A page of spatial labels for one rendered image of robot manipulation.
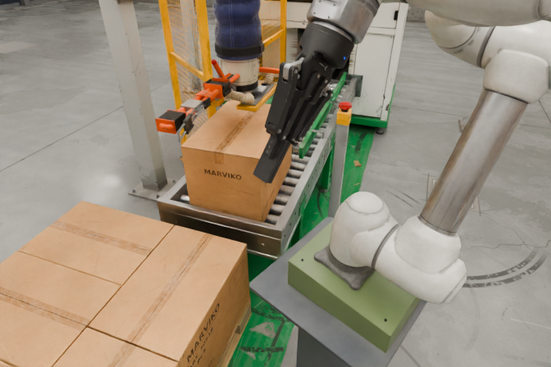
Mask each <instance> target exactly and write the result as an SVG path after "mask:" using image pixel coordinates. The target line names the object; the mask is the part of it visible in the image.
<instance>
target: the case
mask: <svg viewBox="0 0 551 367"><path fill-rule="evenodd" d="M239 103H240V102H238V101H235V100H231V101H230V102H226V103H225V104H224V105H223V106H222V107H221V108H220V109H219V110H218V111H217V112H216V113H215V114H214V115H213V116H212V117H211V118H210V119H209V120H208V121H207V122H206V123H205V124H204V125H202V126H201V127H200V128H199V129H198V130H197V131H196V132H195V133H194V134H193V135H192V136H191V137H190V138H189V139H188V140H187V141H186V142H185V143H184V144H183V145H182V146H181V151H182V157H183V162H184V172H185V178H186V183H187V189H188V194H189V204H190V205H192V206H199V207H202V208H206V209H209V210H213V211H219V212H223V213H226V214H230V215H236V216H239V217H244V218H247V219H250V220H256V221H260V222H263V223H264V221H265V219H266V217H267V215H268V213H269V210H270V209H271V206H272V204H273V202H274V200H275V199H276V195H277V193H278V192H279V190H280V187H281V185H282V183H283V181H284V179H285V176H286V175H287V173H288V171H289V168H290V166H291V156H292V144H290V146H289V149H288V151H287V152H286V154H285V157H284V159H283V161H282V162H281V165H280V168H279V169H278V171H277V173H276V175H275V178H274V179H273V181H272V183H265V182H263V181H262V180H260V179H259V178H258V177H256V176H255V175H253V171H254V170H255V168H256V166H257V163H258V161H259V159H260V157H261V155H262V153H263V151H264V148H265V146H266V144H267V142H268V140H269V138H270V136H271V135H270V134H269V133H267V132H266V128H265V123H266V118H267V115H268V112H269V110H270V106H271V104H263V105H262V106H261V107H260V108H259V109H258V110H257V111H256V112H255V111H243V110H237V105H238V104H239Z"/></svg>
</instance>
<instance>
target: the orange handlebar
mask: <svg viewBox="0 0 551 367"><path fill-rule="evenodd" d="M259 71H260V72H265V73H272V74H279V71H280V69H276V68H268V67H259ZM238 78H239V74H236V75H234V76H233V77H231V78H230V84H232V83H234V82H235V81H236V80H237V79H238ZM219 93H220V91H219V90H218V89H216V90H215V91H213V92H211V89H209V88H207V89H206V90H204V91H200V92H199V93H197V94H196V95H195V96H197V97H195V98H194V100H200V101H204V100H205V99H207V98H208V97H210V98H211V102H212V101H214V100H215V98H214V97H215V96H217V95H218V94H219ZM159 127H160V129H162V130H165V131H171V130H173V129H174V127H173V126H172V125H165V124H163V123H160V124H159Z"/></svg>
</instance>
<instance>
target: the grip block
mask: <svg viewBox="0 0 551 367"><path fill-rule="evenodd" d="M203 87H204V90H206V89H207V88H209V89H211V92H213V91H215V90H216V89H218V90H219V91H220V93H219V94H218V95H217V96H215V97H216V98H223V97H226V96H227V95H228V94H229V93H231V88H230V80H229V79H222V78H214V77H212V79H209V80H208V81H206V82H205V83H203Z"/></svg>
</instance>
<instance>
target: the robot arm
mask: <svg viewBox="0 0 551 367"><path fill-rule="evenodd" d="M392 2H401V3H407V4H411V5H414V6H417V7H421V8H423V9H425V10H426V12H425V22H426V25H427V27H428V29H429V31H430V34H431V37H432V38H433V40H434V41H435V42H436V44H437V46H438V47H439V48H440V49H441V50H443V51H444V52H446V53H448V54H450V55H452V56H455V57H457V58H459V59H461V60H463V61H465V62H467V63H469V64H471V65H474V66H477V67H480V68H482V69H485V72H484V78H483V81H482V82H483V88H484V89H485V90H484V92H483V93H482V95H481V97H480V100H479V102H478V103H477V104H476V107H475V109H474V111H473V112H472V114H471V117H470V119H469V121H468V122H467V125H466V127H465V129H464V130H463V132H462V135H461V136H460V138H459V140H458V142H457V144H456V146H455V148H454V149H453V152H452V154H451V156H450V158H449V160H448V162H447V164H446V166H445V167H444V169H443V171H442V173H441V175H440V177H439V179H438V181H437V183H436V185H435V187H434V189H433V191H432V193H431V195H430V197H429V199H428V201H427V202H426V204H425V206H424V208H423V210H422V212H421V214H420V215H415V216H413V217H411V218H409V219H408V220H407V221H406V222H405V223H404V224H403V226H402V225H400V224H399V223H398V222H397V221H396V220H395V219H394V217H393V216H392V215H391V214H390V213H389V208H388V207H387V205H385V203H384V202H383V201H382V199H380V198H379V197H377V196H376V195H375V194H373V193H368V192H358V193H354V194H353V195H351V196H350V197H348V198H347V199H346V200H345V201H344V202H343V203H342V204H341V205H340V206H339V208H338V210H337V211H336V214H335V217H334V220H333V224H332V228H331V232H330V244H328V245H327V246H326V247H325V248H323V249H322V250H320V251H318V252H316V253H315V255H314V260H315V261H317V262H319V263H322V264H323V265H324V266H325V267H327V268H328V269H329V270H331V271H332V272H333V273H335V274H336V275H337V276H339V277H340V278H341V279H342V280H343V281H344V282H345V283H347V284H348V286H349V287H350V288H351V289H352V290H354V291H357V290H359V289H360V287H361V285H362V283H363V282H364V281H365V280H366V279H367V278H368V277H369V276H370V275H371V274H372V273H373V272H374V271H375V270H377V271H378V272H379V273H380V274H382V275H383V276H384V277H385V278H387V279H388V280H389V281H390V282H392V283H394V284H395V285H397V286H398V287H400V288H401V289H402V290H404V291H406V292H408V293H410V294H411V295H413V296H414V297H418V298H420V299H422V300H424V301H429V302H432V303H436V304H440V303H443V304H448V303H450V301H451V300H452V299H453V298H454V296H455V295H456V294H457V292H458V291H459V290H460V288H461V287H462V285H463V284H464V283H465V282H466V281H467V269H466V266H465V264H464V262H463V261H461V260H460V259H458V256H459V252H460V249H461V242H460V238H459V236H458V233H457V231H458V229H459V227H460V225H461V223H462V222H463V220H464V218H465V216H466V214H467V212H468V211H469V209H470V207H471V205H472V203H473V202H474V201H475V199H476V196H477V194H478V193H479V191H480V189H481V187H482V186H483V184H484V182H485V180H486V179H487V177H488V175H489V173H490V171H491V170H492V168H493V166H494V164H495V162H496V161H497V160H498V158H499V156H500V154H501V153H502V151H503V149H504V148H505V146H506V144H507V142H508V140H509V139H510V137H511V135H512V133H513V131H514V129H515V128H516V126H517V124H518V122H519V120H520V119H521V117H522V115H523V113H524V112H525V110H526V107H527V105H528V103H530V104H532V103H534V102H536V101H537V100H539V99H540V98H541V97H542V96H543V95H544V94H545V93H546V92H547V91H548V90H549V89H551V22H549V21H546V20H543V19H544V18H545V17H547V16H548V15H550V14H551V0H313V1H312V4H311V6H310V8H309V10H308V12H307V21H308V22H309V23H308V24H307V26H306V29H305V30H304V32H303V35H302V37H301V39H300V41H299V43H298V48H299V50H300V51H301V52H300V54H299V55H298V56H297V57H296V59H295V61H294V62H292V63H286V62H284V61H283V62H281V63H280V71H279V79H278V83H277V85H276V88H275V93H274V96H273V99H272V102H271V106H270V110H269V112H268V115H267V118H266V123H265V128H266V132H267V133H269V134H270V135H271V136H270V138H269V140H268V142H267V144H266V146H265V148H264V151H263V153H262V155H261V157H260V159H259V161H258V163H257V166H256V168H255V170H254V171H253V175H255V176H256V177H258V178H259V179H260V180H262V181H263V182H265V183H269V184H271V183H272V181H273V179H274V178H275V176H276V173H277V171H278V169H279V168H280V165H281V162H282V161H283V159H284V157H285V154H286V152H287V151H288V149H289V146H290V144H292V145H294V146H297V145H298V143H297V142H301V141H302V139H303V137H304V135H305V134H306V132H307V131H308V130H309V128H310V127H311V125H312V123H313V122H314V120H315V119H316V117H317V116H318V114H319V113H320V111H321V109H322V108H323V106H324V105H325V104H326V103H327V102H328V101H329V100H330V99H331V98H332V96H333V94H334V93H333V91H330V90H329V87H328V84H329V83H330V81H331V78H332V74H333V71H334V70H335V69H342V68H344V66H345V64H346V62H347V60H348V58H349V56H350V54H351V52H352V50H353V48H354V44H359V43H361V42H362V40H363V39H364V37H365V35H366V33H367V31H368V29H369V27H370V25H371V23H372V21H373V19H374V17H375V16H376V13H377V11H378V9H379V7H380V5H381V3H392ZM309 96H311V97H309ZM295 141H297V142H295Z"/></svg>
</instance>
